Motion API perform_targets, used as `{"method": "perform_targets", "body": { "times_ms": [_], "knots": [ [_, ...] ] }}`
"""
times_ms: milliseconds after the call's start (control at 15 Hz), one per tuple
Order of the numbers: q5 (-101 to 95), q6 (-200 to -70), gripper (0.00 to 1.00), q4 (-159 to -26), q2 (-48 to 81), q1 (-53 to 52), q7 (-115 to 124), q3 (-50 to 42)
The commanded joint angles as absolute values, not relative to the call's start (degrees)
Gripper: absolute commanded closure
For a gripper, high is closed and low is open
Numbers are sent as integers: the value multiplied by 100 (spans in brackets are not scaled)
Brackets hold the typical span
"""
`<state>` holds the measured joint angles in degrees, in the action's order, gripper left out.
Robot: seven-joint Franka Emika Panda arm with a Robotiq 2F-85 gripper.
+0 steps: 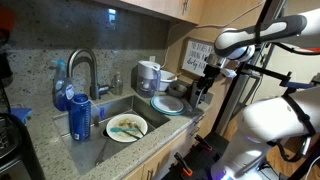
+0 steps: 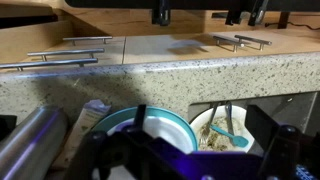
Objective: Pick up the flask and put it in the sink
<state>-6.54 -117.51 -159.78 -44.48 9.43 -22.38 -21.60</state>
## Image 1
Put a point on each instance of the metal fork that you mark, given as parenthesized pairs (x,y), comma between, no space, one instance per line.
(140,130)

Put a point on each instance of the grey dinner plate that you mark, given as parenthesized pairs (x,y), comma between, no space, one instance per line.
(168,104)

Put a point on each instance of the blue dish soap bottle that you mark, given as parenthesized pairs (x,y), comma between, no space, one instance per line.
(61,96)

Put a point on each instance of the teal silicone spoon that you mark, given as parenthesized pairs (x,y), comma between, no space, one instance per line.
(118,130)

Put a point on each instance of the white water filter pitcher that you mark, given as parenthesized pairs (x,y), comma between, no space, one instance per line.
(146,80)

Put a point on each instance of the dirty white plate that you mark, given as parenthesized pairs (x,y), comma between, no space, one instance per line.
(125,124)

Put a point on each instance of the teal dinner plate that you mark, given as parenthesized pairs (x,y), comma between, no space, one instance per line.
(156,108)

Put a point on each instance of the black toaster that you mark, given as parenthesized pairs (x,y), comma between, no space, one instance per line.
(20,153)

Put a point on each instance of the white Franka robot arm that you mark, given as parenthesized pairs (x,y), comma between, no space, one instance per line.
(273,120)

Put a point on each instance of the wooden upper cabinet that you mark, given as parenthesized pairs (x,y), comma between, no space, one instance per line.
(160,6)

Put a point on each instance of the small blue sink item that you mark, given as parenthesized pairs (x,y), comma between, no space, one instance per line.
(102,113)

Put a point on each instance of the blue plastic water bottle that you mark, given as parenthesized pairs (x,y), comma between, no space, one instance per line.
(80,118)

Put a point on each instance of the clear glass soap dispenser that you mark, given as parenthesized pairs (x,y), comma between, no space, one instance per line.
(117,85)

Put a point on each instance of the metal knife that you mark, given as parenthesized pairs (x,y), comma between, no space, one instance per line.
(133,135)

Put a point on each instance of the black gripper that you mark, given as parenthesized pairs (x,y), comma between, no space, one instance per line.
(208,75)

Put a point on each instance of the black clamp orange tip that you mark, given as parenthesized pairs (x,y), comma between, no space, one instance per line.
(183,165)
(203,142)

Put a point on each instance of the wooden lower cabinet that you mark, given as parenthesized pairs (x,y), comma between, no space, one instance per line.
(166,156)

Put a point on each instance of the wooden cabinet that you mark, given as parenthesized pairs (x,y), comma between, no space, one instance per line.
(166,156)
(160,6)

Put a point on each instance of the stainless steel sink basin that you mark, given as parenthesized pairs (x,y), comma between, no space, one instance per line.
(90,150)

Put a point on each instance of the wood framed text sign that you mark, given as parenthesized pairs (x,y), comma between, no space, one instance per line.
(196,56)

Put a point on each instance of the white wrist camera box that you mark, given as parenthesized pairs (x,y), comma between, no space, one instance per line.
(228,73)

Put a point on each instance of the dark metal gooseneck faucet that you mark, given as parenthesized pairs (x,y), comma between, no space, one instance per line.
(95,75)

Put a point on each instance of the small beige bowl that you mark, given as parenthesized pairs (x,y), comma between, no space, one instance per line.
(177,90)

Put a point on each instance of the white wall outlet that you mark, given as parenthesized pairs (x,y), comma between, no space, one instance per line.
(152,59)

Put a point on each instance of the metal robot stand frame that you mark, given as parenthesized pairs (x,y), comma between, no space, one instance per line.
(233,96)

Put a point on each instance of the stainless steel flask black lid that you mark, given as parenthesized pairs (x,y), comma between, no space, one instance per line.
(194,95)

